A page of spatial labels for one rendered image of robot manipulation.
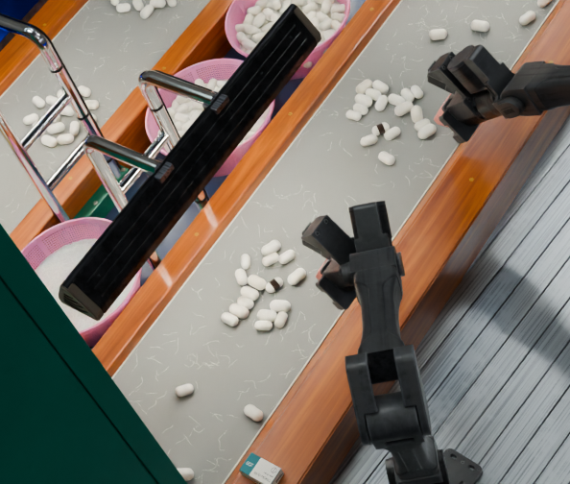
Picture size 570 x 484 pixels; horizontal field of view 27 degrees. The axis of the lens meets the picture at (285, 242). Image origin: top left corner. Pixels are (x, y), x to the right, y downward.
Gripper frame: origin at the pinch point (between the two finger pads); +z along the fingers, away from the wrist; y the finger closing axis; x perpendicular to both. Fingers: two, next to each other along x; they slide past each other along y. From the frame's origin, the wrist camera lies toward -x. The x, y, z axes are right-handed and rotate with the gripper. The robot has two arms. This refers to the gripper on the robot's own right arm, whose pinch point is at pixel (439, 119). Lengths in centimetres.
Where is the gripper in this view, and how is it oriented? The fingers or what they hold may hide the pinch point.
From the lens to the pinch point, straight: 219.6
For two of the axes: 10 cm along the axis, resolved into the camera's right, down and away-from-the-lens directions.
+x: 7.0, 6.6, 2.8
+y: -5.5, 7.4, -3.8
